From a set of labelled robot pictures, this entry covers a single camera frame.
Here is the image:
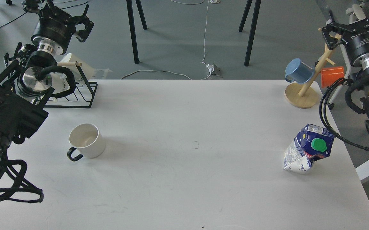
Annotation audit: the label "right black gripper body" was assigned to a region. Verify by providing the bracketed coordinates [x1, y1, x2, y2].
[341, 19, 369, 64]

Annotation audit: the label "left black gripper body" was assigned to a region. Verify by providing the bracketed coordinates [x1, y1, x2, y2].
[31, 5, 83, 51]

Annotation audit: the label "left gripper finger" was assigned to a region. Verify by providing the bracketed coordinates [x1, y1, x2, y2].
[22, 0, 54, 14]
[75, 4, 94, 42]

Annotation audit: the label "white mug black handle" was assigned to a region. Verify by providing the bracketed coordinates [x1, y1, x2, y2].
[66, 123, 106, 162]

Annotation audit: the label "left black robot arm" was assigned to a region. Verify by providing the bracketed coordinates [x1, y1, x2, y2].
[0, 0, 94, 203]

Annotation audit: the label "blue white milk carton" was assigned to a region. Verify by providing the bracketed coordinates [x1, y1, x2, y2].
[283, 124, 335, 174]

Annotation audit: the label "orange mug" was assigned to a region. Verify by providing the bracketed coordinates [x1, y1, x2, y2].
[321, 66, 345, 88]

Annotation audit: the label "left black table legs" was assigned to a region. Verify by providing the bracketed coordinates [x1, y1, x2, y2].
[126, 0, 148, 64]

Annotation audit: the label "black table legs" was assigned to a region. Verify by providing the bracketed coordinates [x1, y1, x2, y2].
[126, 0, 148, 64]
[238, 0, 262, 67]

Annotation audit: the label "blue mug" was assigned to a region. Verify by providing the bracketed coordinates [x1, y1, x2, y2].
[285, 58, 315, 84]

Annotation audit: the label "wooden mug tree stand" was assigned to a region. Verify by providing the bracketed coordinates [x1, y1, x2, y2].
[284, 45, 336, 109]

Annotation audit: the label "right black table legs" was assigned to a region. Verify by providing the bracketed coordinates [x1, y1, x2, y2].
[238, 0, 262, 67]

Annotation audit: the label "white power adapter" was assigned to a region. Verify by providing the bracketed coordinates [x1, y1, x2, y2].
[206, 64, 221, 77]

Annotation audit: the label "black cable on floor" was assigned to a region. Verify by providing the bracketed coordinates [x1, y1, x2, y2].
[0, 0, 90, 43]

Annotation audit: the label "black wire rack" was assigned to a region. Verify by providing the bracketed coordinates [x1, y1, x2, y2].
[45, 62, 98, 109]

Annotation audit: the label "white cable on floor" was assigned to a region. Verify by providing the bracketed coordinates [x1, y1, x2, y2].
[121, 0, 221, 80]

